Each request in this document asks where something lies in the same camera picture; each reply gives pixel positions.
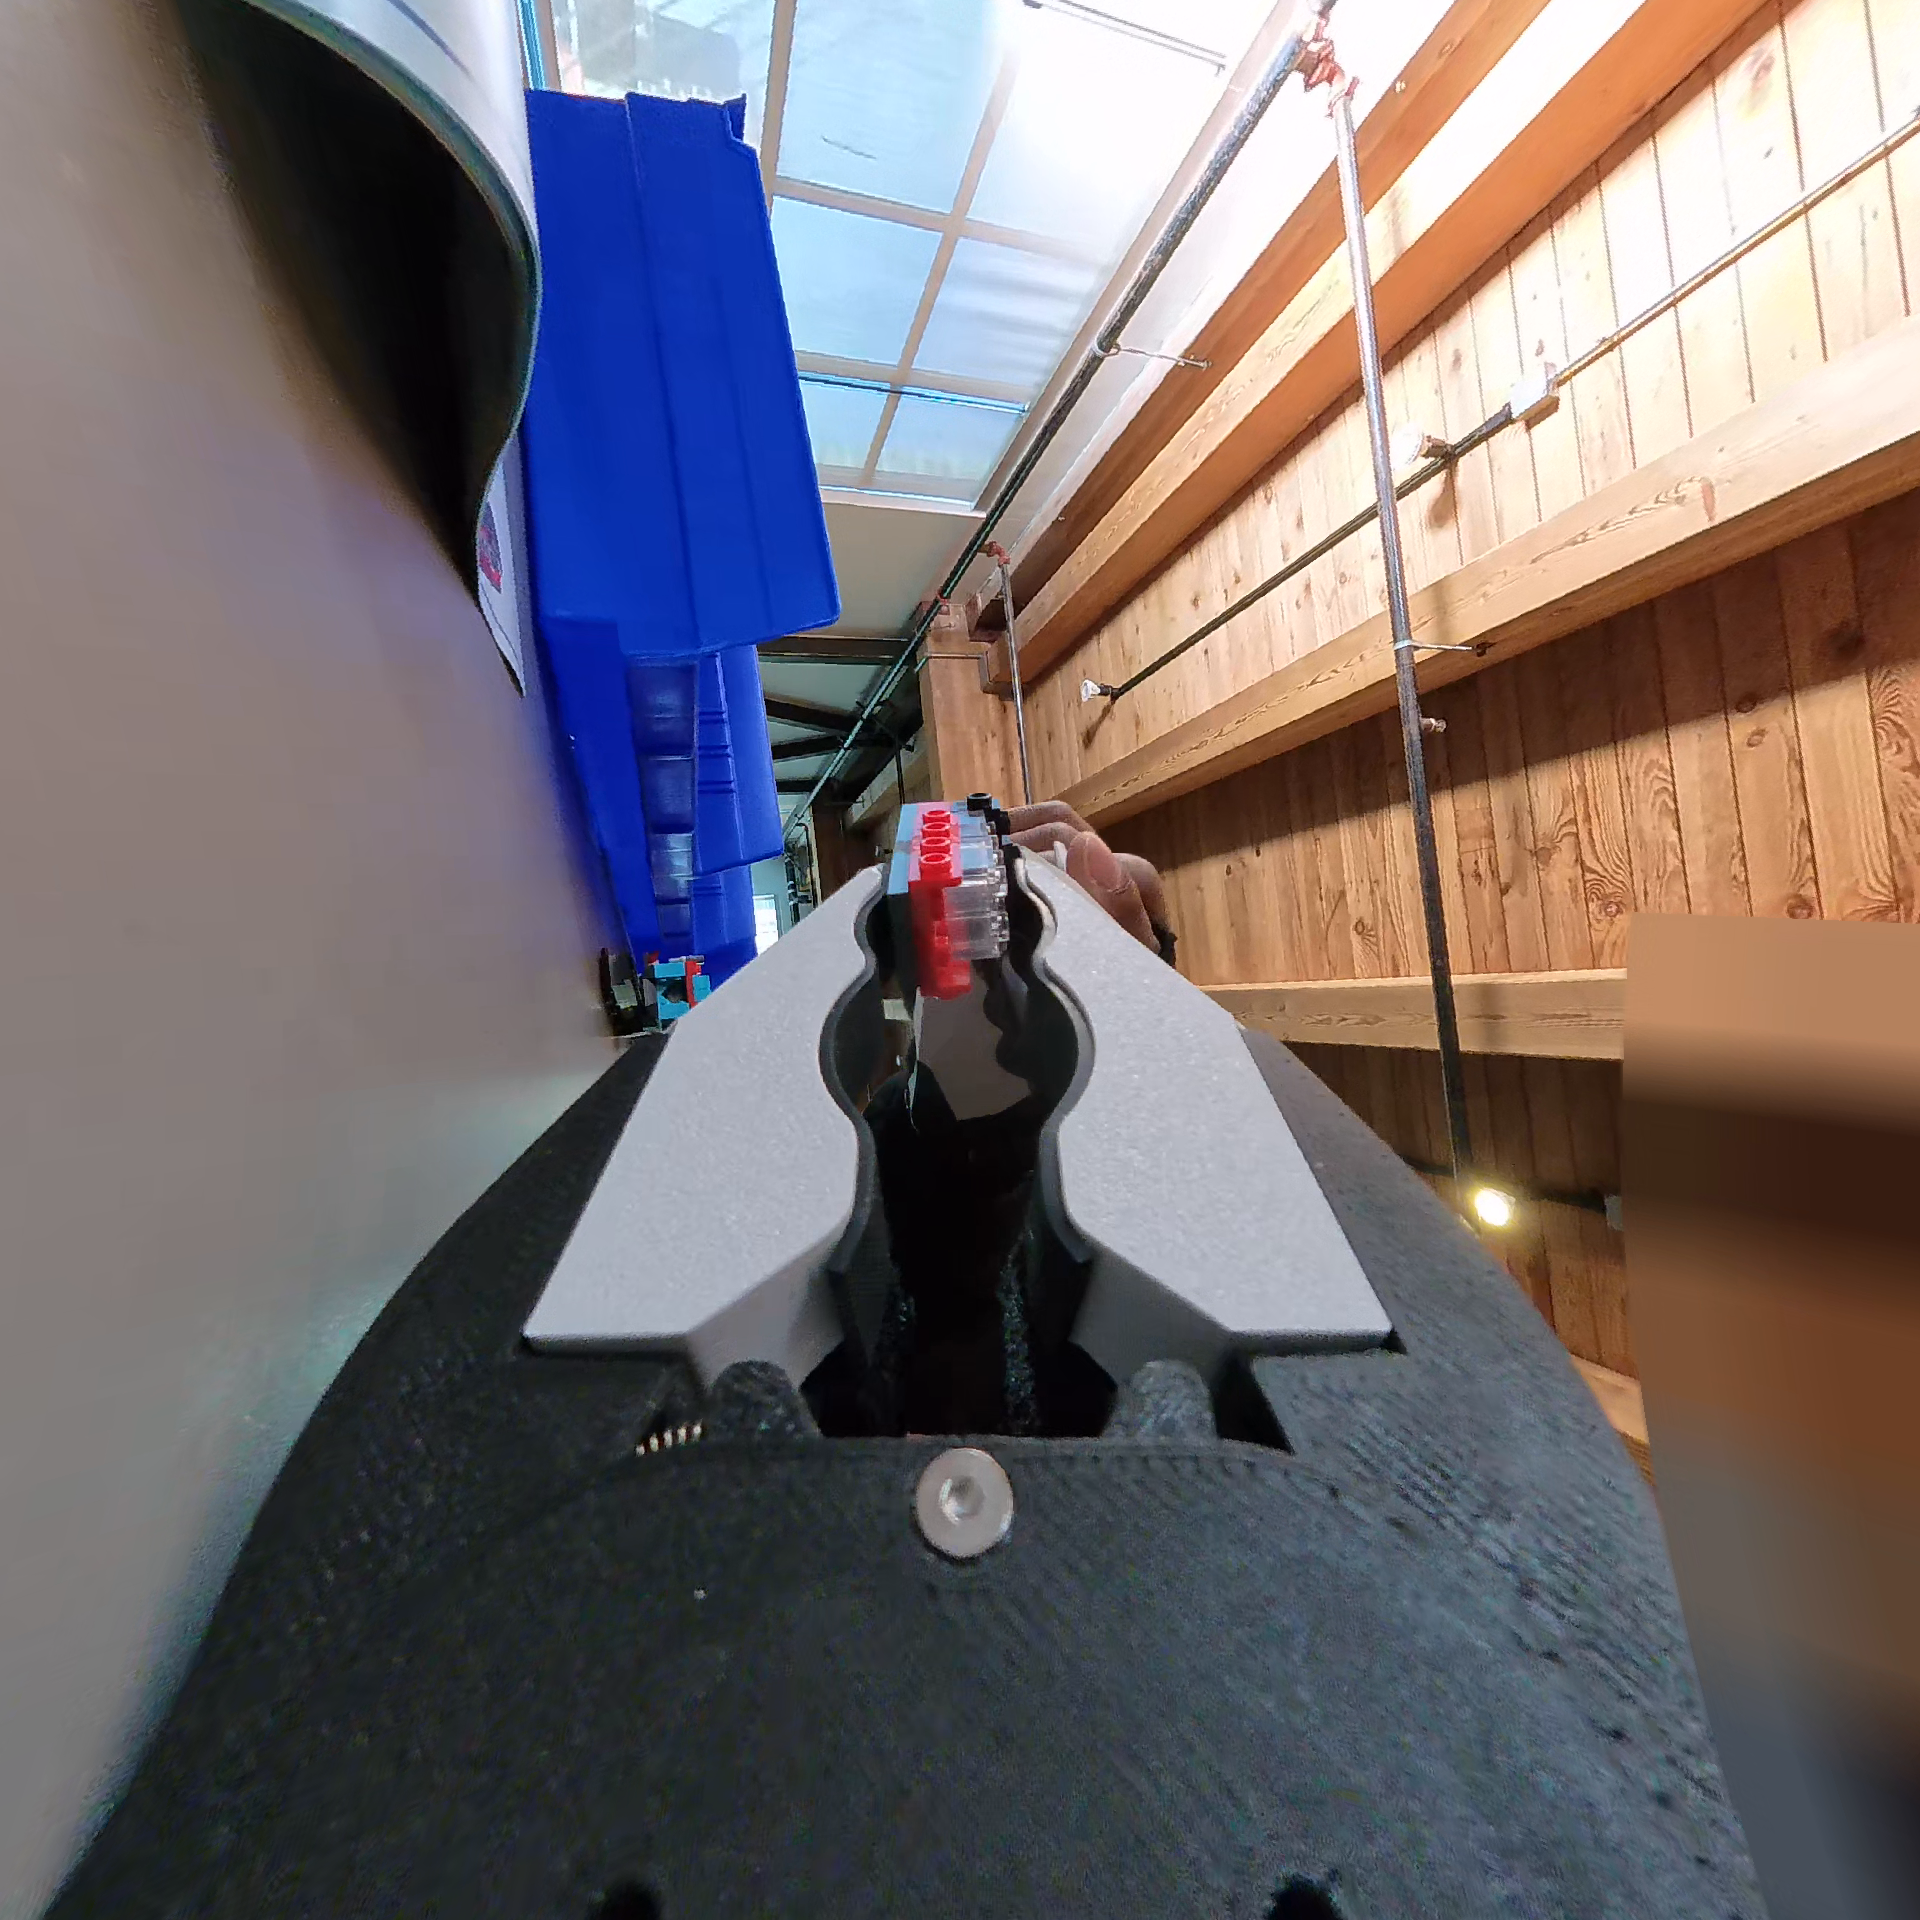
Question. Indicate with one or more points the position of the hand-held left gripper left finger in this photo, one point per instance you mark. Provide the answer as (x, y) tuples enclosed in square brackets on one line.
[(704, 1172)]

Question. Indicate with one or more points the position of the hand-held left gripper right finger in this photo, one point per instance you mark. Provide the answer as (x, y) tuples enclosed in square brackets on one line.
[(1200, 1185)]

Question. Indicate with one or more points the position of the red and clear brick assembly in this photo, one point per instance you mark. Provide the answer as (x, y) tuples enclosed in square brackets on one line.
[(938, 931)]

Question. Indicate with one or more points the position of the large blue plastic bin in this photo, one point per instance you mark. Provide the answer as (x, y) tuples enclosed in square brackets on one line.
[(675, 375)]

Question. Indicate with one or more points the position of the grey desk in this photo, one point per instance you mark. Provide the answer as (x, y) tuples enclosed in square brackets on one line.
[(224, 901)]

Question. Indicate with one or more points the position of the person's right hand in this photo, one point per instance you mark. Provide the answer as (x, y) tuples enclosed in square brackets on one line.
[(1108, 878)]

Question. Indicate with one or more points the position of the ceiling spot lamp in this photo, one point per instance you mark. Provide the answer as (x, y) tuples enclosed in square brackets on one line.
[(1492, 1205)]

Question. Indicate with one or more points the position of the ribbed blue parts bin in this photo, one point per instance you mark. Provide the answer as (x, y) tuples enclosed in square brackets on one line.
[(704, 781)]

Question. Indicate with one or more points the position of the short silver ceiling pipe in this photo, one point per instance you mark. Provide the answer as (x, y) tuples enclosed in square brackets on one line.
[(1012, 676)]

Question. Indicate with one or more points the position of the black ceiling pipe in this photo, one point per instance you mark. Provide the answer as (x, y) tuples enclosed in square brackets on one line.
[(1106, 342)]

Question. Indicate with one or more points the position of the thin conduit with junction boxes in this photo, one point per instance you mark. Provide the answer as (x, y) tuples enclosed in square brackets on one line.
[(1530, 395)]

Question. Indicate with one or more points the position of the large paned window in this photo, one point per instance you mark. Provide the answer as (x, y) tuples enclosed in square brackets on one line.
[(902, 150)]

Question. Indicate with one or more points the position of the toy brick instruction booklet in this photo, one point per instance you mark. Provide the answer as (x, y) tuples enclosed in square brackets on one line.
[(388, 225)]

